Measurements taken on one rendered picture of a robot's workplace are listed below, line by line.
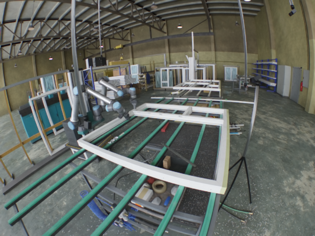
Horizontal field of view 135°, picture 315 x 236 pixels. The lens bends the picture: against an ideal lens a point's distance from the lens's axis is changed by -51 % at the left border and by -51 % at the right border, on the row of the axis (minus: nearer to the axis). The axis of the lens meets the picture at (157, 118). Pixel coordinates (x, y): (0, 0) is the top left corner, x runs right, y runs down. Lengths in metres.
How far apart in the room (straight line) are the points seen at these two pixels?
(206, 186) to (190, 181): 0.11
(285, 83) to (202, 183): 9.69
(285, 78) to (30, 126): 12.77
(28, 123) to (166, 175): 4.59
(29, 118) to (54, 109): 1.04
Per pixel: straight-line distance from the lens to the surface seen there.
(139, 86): 8.34
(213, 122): 1.73
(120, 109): 1.67
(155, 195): 1.20
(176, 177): 0.88
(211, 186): 0.87
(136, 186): 0.94
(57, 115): 5.22
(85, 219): 2.00
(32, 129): 5.00
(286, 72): 10.16
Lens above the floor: 1.58
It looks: 22 degrees down
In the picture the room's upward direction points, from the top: 5 degrees counter-clockwise
